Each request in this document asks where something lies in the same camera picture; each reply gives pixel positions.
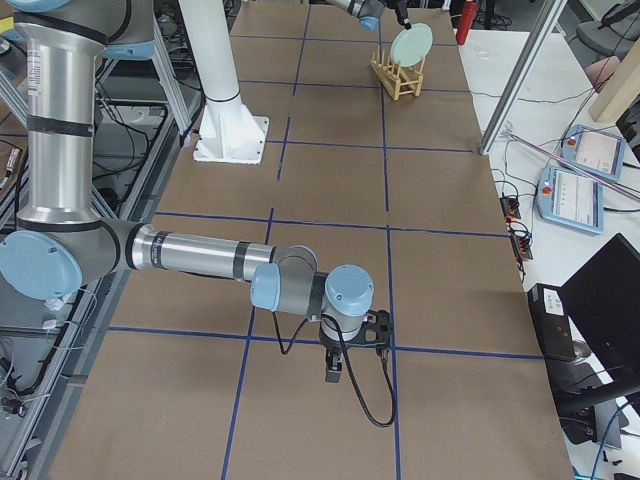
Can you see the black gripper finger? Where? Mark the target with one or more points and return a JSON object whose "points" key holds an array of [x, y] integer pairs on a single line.
{"points": [[402, 15]]}

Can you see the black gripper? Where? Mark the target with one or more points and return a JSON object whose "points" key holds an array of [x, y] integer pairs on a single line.
{"points": [[330, 348]]}

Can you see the light green plate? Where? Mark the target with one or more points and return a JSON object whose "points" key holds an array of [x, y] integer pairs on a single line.
{"points": [[411, 46]]}

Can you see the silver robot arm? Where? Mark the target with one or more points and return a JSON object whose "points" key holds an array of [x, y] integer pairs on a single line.
{"points": [[61, 243], [369, 12]]}

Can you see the wooden dish rack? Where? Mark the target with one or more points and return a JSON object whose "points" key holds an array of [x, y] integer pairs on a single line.
{"points": [[396, 79]]}

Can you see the red cylinder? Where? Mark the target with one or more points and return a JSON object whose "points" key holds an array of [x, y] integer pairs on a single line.
{"points": [[466, 21]]}

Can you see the white reacher grabber stick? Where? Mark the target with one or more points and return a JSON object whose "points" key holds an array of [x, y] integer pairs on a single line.
{"points": [[624, 191]]}

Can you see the black computer box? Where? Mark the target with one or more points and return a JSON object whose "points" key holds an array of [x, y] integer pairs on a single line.
{"points": [[550, 322]]}

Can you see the far blue teach pendant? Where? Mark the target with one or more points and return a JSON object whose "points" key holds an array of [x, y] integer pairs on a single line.
{"points": [[595, 150]]}

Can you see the blue teach pendant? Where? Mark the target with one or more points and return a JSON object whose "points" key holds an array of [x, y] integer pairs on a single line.
{"points": [[595, 150], [570, 199]]}

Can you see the near blue teach pendant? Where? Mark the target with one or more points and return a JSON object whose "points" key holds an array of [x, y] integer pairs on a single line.
{"points": [[570, 199]]}

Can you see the black laptop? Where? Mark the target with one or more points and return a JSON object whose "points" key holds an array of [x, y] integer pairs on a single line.
{"points": [[602, 299]]}

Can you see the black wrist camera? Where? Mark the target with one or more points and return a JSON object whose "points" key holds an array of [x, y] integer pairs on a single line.
{"points": [[376, 330]]}

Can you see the aluminium frame post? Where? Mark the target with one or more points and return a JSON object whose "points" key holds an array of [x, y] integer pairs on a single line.
{"points": [[543, 26]]}

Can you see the white pedestal column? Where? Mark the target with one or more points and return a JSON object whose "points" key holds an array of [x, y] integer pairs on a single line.
{"points": [[229, 133]]}

